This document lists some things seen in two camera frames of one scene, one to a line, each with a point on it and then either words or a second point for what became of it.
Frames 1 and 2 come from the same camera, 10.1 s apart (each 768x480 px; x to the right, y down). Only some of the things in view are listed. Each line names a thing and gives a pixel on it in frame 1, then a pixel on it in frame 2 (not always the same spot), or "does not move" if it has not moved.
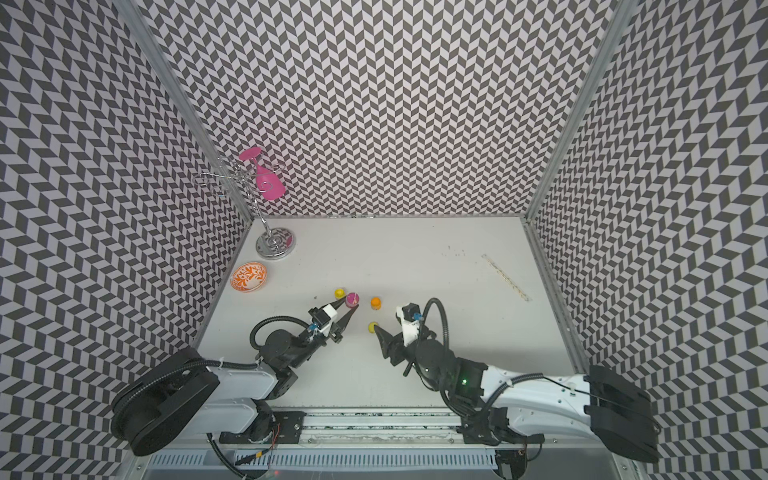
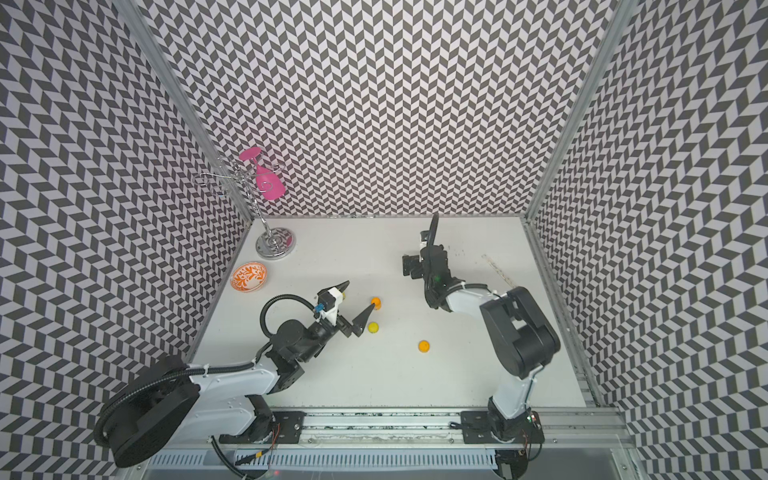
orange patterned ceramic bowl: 248,277 does not move
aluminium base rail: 401,429 does not move
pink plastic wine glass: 268,184 does not move
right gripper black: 391,346 -> 415,262
